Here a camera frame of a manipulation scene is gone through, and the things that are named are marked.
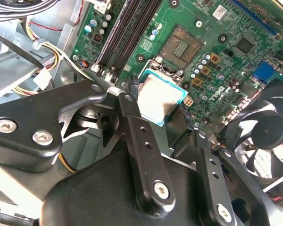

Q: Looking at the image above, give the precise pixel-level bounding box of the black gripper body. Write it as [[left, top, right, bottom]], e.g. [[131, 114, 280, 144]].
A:
[[41, 147, 281, 226]]

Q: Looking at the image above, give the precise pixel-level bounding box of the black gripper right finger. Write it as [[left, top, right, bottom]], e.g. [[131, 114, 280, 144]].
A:
[[165, 103, 283, 226]]

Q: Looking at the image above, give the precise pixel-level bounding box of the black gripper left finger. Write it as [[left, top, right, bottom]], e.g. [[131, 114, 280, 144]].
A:
[[0, 74, 177, 212]]

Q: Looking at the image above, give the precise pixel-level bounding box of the silver CPU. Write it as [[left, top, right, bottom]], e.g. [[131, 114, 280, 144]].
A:
[[138, 69, 189, 127]]

